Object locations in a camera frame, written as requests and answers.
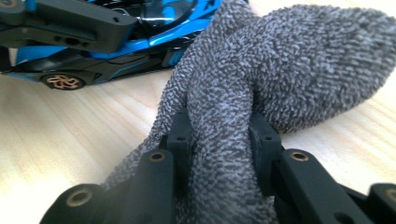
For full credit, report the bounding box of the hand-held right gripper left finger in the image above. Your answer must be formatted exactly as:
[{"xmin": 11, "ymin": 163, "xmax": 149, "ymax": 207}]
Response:
[{"xmin": 120, "ymin": 107, "xmax": 194, "ymax": 224}]

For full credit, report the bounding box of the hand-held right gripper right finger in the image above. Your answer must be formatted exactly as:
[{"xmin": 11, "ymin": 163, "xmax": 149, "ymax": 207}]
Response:
[{"xmin": 247, "ymin": 111, "xmax": 372, "ymax": 224}]

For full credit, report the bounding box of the blue toy car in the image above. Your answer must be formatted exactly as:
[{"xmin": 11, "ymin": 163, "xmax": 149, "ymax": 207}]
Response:
[{"xmin": 0, "ymin": 0, "xmax": 224, "ymax": 91}]

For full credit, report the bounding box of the grey towel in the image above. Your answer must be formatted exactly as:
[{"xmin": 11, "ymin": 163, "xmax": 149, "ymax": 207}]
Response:
[{"xmin": 102, "ymin": 0, "xmax": 396, "ymax": 224}]

